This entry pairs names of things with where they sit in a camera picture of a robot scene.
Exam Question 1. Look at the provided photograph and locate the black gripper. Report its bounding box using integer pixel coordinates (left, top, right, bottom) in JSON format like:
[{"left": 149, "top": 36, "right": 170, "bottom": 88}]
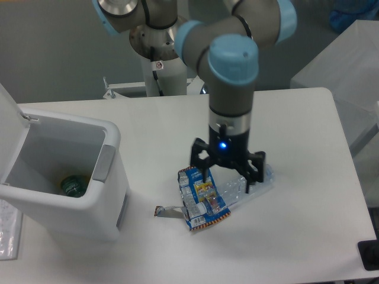
[{"left": 189, "top": 125, "right": 266, "bottom": 195}]

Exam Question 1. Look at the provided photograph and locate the white push-lid trash can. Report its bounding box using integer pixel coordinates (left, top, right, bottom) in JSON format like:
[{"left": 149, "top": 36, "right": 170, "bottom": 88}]
[{"left": 1, "top": 89, "right": 130, "bottom": 241}]

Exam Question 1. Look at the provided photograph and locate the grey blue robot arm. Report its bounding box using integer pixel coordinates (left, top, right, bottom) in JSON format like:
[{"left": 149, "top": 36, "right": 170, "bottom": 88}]
[{"left": 92, "top": 1, "right": 297, "bottom": 185}]

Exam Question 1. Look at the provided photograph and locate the crushed clear plastic bottle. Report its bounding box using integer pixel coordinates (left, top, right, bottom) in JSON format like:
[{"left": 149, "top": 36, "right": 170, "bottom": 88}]
[{"left": 217, "top": 164, "right": 275, "bottom": 208}]

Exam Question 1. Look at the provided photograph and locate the blue snack wrapper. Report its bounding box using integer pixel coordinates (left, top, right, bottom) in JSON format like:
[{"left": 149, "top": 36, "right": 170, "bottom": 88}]
[{"left": 154, "top": 166, "right": 231, "bottom": 231}]

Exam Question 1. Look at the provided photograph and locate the white covered side table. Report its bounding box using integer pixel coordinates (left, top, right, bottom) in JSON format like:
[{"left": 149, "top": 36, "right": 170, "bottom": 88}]
[{"left": 290, "top": 20, "right": 378, "bottom": 156}]

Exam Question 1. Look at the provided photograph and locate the green bottle inside bin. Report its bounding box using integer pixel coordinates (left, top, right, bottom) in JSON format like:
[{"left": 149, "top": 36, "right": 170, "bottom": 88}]
[{"left": 60, "top": 175, "right": 88, "bottom": 198}]

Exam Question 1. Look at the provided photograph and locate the black device at table edge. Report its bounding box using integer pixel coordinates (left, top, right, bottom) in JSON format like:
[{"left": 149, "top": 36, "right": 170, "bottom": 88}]
[{"left": 358, "top": 240, "right": 378, "bottom": 271}]

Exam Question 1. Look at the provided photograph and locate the blue plastic bag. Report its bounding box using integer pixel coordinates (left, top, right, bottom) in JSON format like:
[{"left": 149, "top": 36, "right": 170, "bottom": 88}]
[{"left": 329, "top": 0, "right": 378, "bottom": 34}]

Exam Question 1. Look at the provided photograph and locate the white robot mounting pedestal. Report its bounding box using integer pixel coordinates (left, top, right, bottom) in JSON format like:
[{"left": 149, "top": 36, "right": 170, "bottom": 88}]
[{"left": 103, "top": 57, "right": 208, "bottom": 99}]

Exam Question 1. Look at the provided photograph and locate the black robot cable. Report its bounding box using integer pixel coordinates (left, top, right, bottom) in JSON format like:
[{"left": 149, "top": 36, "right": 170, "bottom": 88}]
[{"left": 149, "top": 47, "right": 164, "bottom": 97}]

